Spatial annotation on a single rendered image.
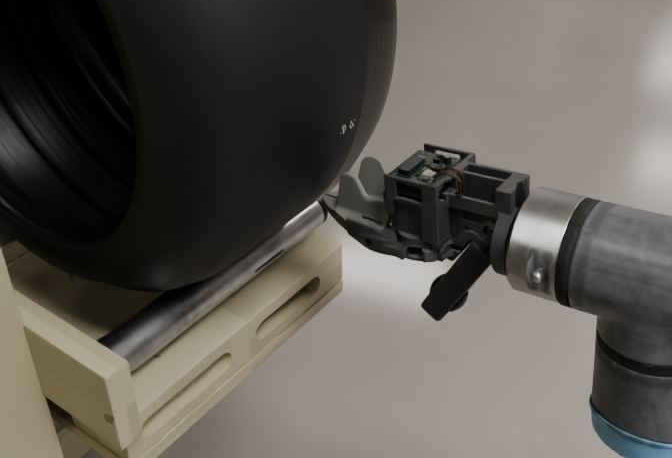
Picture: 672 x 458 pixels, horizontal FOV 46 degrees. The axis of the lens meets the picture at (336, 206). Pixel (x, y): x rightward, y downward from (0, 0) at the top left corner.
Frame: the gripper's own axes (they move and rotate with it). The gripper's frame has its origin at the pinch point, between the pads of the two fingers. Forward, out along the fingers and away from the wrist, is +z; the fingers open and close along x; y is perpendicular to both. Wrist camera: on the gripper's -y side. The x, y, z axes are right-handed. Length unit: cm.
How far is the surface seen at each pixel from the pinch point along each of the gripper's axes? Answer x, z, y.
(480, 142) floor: -188, 82, -91
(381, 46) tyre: -3.8, -4.3, 15.8
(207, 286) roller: 9.0, 11.3, -8.1
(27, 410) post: 27.8, 19.0, -13.7
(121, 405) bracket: 24.8, 7.0, -9.7
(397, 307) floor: -91, 57, -95
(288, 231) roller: -4.1, 11.0, -8.5
